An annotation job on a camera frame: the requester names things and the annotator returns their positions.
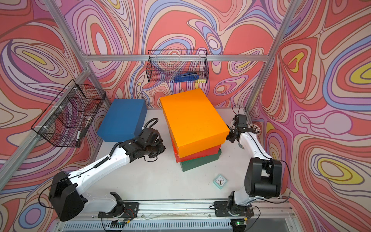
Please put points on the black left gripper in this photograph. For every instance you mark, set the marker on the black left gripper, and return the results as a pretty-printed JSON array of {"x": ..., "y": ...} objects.
[{"x": 160, "y": 142}]

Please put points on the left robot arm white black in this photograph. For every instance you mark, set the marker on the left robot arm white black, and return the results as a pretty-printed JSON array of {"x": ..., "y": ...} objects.
[{"x": 68, "y": 190}]

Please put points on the aluminium frame post left corner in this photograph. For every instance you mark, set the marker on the aluminium frame post left corner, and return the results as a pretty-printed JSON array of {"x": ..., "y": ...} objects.
[{"x": 69, "y": 37}]

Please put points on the marker pen in left basket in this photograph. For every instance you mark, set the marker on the marker pen in left basket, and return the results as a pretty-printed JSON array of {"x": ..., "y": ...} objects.
[{"x": 77, "y": 143}]

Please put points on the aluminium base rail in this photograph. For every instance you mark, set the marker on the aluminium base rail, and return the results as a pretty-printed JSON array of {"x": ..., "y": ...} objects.
[{"x": 189, "y": 216}]

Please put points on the blue shoebox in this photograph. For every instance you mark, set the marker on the blue shoebox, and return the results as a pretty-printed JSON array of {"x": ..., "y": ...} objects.
[{"x": 124, "y": 120}]

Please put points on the black wire basket wall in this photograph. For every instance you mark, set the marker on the black wire basket wall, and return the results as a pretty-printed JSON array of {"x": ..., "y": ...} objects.
[
  {"x": 160, "y": 70},
  {"x": 75, "y": 109}
]

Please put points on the aluminium horizontal back bar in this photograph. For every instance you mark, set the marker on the aluminium horizontal back bar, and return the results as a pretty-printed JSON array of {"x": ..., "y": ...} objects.
[{"x": 182, "y": 57}]

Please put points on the small teal alarm clock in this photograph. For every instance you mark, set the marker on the small teal alarm clock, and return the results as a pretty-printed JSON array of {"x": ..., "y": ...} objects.
[{"x": 220, "y": 181}]

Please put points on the green shoebox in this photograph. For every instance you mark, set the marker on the green shoebox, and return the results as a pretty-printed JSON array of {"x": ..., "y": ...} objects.
[{"x": 194, "y": 163}]

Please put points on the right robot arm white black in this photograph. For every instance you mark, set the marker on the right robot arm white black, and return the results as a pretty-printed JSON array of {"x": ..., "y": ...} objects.
[{"x": 263, "y": 178}]

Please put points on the black wire basket left wall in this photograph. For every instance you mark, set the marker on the black wire basket left wall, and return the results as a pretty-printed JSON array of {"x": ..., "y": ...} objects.
[{"x": 75, "y": 109}]

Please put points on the aluminium frame post corner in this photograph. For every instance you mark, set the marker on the aluminium frame post corner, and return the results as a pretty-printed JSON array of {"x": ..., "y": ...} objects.
[
  {"x": 69, "y": 37},
  {"x": 287, "y": 19}
]

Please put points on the metal cup of pencils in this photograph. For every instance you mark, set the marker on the metal cup of pencils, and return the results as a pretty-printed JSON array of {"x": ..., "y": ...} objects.
[{"x": 248, "y": 137}]

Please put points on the red shoebox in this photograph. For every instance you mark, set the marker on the red shoebox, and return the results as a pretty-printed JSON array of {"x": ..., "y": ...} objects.
[{"x": 201, "y": 154}]

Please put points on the orange shoebox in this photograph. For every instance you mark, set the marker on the orange shoebox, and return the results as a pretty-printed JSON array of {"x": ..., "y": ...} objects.
[{"x": 194, "y": 123}]

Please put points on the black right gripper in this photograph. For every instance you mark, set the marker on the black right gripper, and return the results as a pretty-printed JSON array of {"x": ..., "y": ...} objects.
[{"x": 232, "y": 140}]

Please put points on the aluminium frame post right corner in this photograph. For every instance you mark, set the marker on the aluminium frame post right corner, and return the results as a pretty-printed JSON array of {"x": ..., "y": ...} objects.
[{"x": 287, "y": 19}]

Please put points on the black wire basket back wall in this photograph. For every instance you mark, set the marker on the black wire basket back wall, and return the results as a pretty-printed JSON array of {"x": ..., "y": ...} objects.
[{"x": 160, "y": 70}]

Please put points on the blue stapler in basket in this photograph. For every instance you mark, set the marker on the blue stapler in basket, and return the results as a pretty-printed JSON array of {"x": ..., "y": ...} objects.
[{"x": 186, "y": 77}]

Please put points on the yellow item in back basket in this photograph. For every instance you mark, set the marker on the yellow item in back basket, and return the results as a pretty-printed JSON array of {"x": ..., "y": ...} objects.
[{"x": 200, "y": 81}]

